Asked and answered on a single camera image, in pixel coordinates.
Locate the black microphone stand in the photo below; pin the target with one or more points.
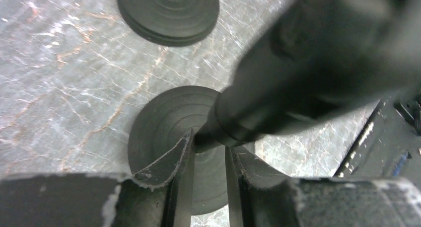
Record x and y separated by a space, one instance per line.
319 60
173 23

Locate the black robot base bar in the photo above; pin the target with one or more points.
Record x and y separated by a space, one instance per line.
389 143

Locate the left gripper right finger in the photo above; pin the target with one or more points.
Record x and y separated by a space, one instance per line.
258 194

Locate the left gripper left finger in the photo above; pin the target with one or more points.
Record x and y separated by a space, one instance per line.
166 186

